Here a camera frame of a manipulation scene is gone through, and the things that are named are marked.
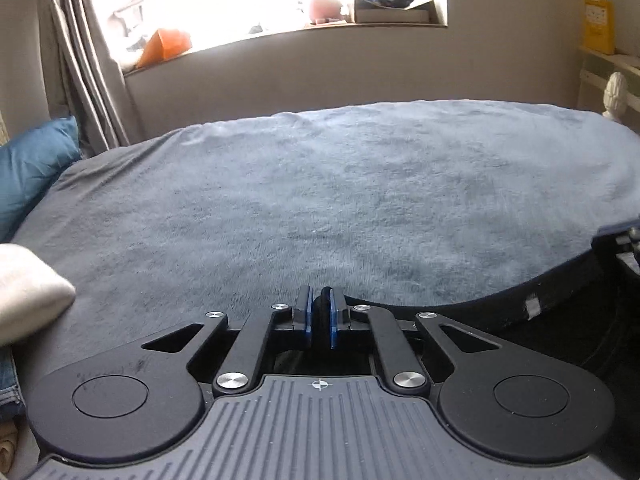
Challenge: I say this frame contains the beige curtain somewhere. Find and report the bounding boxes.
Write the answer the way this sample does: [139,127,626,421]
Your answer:
[37,0,146,156]

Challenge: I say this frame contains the folded blue jeans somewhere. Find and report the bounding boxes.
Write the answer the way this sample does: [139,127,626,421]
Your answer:
[0,345,26,417]

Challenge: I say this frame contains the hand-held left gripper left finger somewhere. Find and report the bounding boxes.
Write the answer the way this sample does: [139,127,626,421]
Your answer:
[142,285,315,396]

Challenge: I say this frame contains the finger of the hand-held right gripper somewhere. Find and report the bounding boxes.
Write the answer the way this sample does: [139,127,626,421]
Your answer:
[612,227,640,281]

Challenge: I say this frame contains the folded tan cloth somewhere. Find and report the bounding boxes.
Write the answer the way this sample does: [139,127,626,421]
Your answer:
[0,420,21,463]

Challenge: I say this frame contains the white folded cloth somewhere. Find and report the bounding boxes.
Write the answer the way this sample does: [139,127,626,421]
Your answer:
[0,244,77,347]

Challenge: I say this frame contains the grey fleece blanket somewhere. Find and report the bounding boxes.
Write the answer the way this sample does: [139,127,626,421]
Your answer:
[10,101,640,356]

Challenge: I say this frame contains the cream bedpost ornament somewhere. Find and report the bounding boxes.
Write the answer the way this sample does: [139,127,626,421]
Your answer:
[602,72,628,121]

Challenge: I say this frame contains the cardboard box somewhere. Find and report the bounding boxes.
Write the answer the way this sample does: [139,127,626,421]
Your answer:
[354,0,435,24]

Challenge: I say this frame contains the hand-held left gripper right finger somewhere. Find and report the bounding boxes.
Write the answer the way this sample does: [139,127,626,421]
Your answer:
[322,286,501,396]

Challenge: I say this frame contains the black garment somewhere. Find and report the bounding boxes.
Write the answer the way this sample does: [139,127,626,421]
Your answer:
[272,222,640,461]

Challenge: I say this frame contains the orange bag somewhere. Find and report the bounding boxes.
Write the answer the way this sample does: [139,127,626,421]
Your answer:
[135,29,193,70]

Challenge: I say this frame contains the yellow box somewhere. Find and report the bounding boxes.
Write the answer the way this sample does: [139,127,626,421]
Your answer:
[582,0,615,56]

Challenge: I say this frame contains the blue pillow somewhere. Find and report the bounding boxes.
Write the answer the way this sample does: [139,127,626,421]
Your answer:
[0,116,82,243]

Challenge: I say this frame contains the pink round object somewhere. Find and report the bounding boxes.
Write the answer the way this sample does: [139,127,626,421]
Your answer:
[309,0,351,26]

